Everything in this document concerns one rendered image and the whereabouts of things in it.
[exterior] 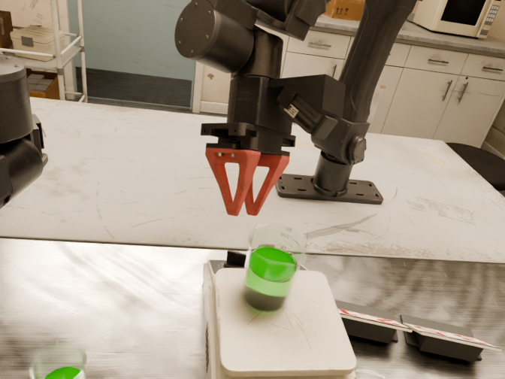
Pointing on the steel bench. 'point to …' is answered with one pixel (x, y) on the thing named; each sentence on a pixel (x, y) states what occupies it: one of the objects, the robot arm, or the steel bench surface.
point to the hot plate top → (282, 332)
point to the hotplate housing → (213, 370)
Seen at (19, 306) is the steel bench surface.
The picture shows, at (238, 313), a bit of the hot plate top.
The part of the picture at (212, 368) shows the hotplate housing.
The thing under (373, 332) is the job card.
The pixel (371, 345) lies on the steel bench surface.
